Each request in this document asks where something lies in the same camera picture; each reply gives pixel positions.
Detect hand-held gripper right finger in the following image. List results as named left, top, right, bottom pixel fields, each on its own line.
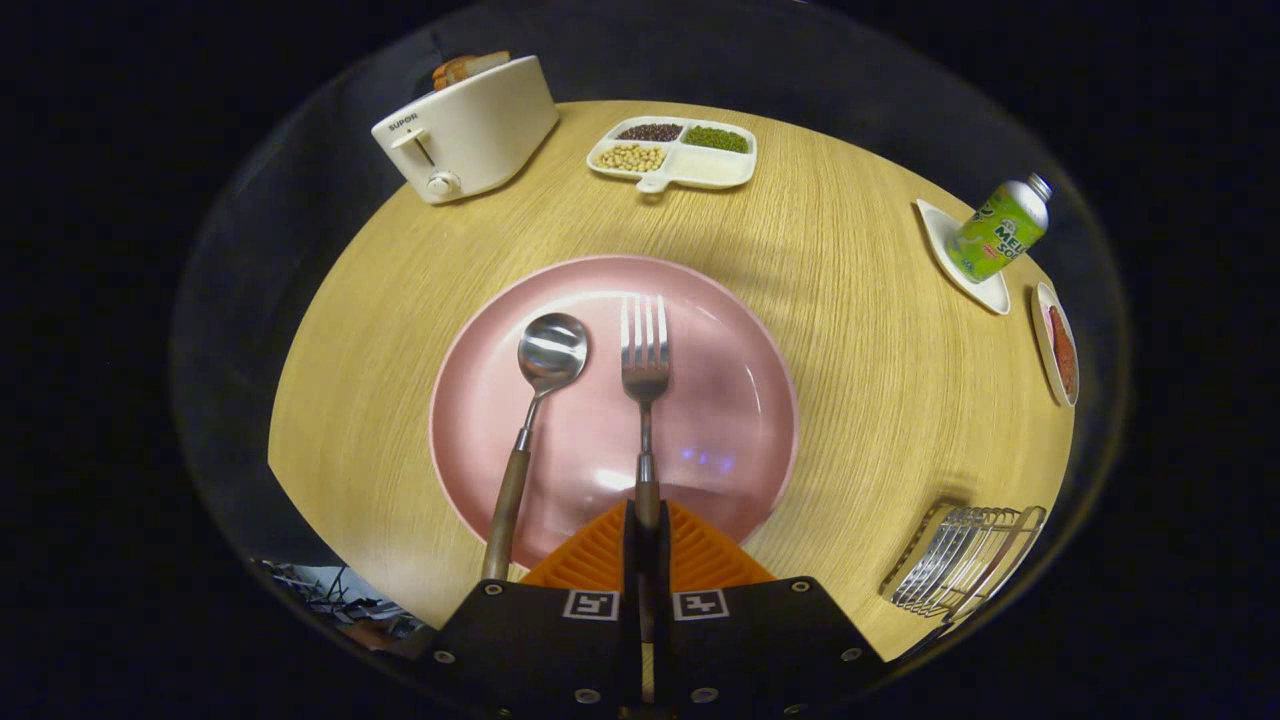
left=655, top=500, right=886, bottom=716

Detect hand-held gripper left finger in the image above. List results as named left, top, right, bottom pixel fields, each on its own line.
left=420, top=500, right=641, bottom=716

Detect wooden handled metal fork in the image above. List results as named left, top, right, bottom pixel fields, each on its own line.
left=620, top=293, right=672, bottom=561

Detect wooden handled metal spoon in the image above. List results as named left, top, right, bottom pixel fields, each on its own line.
left=481, top=312, right=590, bottom=582

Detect round pink plate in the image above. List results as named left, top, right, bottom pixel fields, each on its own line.
left=429, top=254, right=800, bottom=571

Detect white divided dish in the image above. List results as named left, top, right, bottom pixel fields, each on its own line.
left=586, top=115, right=758, bottom=194

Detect pile of yellow soybeans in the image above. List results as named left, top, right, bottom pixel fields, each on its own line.
left=596, top=143, right=668, bottom=173

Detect white square coaster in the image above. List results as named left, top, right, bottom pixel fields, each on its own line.
left=916, top=198, right=1011, bottom=316

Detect pile of green mung beans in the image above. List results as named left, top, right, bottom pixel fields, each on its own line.
left=684, top=125, right=750, bottom=154

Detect white oval plate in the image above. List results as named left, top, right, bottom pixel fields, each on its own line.
left=1031, top=282, right=1081, bottom=408

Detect reddish brown meat slice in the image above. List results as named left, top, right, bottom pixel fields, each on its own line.
left=1047, top=305, right=1078, bottom=396

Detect cream white toaster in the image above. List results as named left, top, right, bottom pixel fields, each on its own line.
left=371, top=55, right=560, bottom=206

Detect green soda bottle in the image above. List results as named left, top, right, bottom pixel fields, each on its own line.
left=946, top=173, right=1053, bottom=284

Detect metal wire cutlery rack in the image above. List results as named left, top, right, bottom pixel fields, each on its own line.
left=880, top=500, right=1048, bottom=626

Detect tangled dark cables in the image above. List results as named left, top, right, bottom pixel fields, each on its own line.
left=258, top=558, right=424, bottom=643

